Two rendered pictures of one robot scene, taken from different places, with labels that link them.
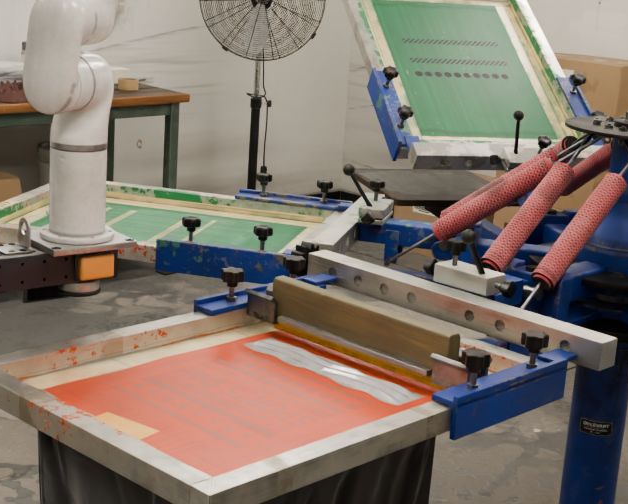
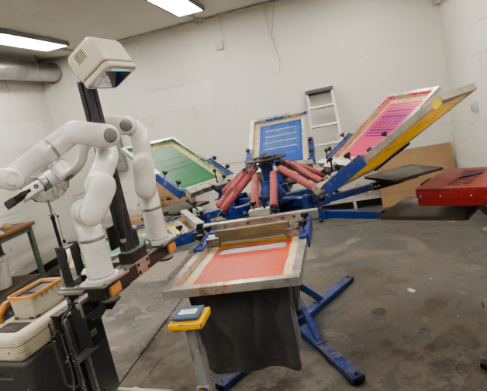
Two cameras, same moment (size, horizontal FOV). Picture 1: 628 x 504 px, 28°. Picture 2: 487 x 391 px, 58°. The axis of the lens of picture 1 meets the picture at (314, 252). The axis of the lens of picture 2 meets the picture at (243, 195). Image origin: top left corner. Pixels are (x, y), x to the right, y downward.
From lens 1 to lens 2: 105 cm
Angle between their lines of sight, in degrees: 29
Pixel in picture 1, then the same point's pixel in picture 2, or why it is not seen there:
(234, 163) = (46, 243)
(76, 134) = (153, 203)
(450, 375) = (293, 232)
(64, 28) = (149, 166)
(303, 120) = (64, 219)
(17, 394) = (197, 288)
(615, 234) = not seen: hidden behind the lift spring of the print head
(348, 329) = (250, 235)
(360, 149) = not seen: hidden behind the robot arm
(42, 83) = (146, 188)
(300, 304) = (228, 235)
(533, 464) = not seen: hidden behind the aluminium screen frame
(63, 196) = (155, 226)
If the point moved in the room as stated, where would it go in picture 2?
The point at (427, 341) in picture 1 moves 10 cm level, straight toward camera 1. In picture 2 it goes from (280, 226) to (290, 229)
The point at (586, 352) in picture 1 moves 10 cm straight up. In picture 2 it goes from (312, 214) to (309, 197)
